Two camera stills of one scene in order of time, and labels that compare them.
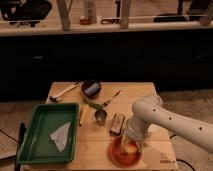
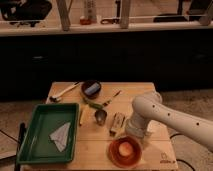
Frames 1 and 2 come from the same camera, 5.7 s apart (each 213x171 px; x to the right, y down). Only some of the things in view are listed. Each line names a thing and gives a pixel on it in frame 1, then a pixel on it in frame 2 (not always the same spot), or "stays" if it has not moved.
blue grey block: [94, 87] stays
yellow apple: [131, 148] -> [125, 149]
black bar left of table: [21, 138] stays
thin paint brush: [111, 98] stays
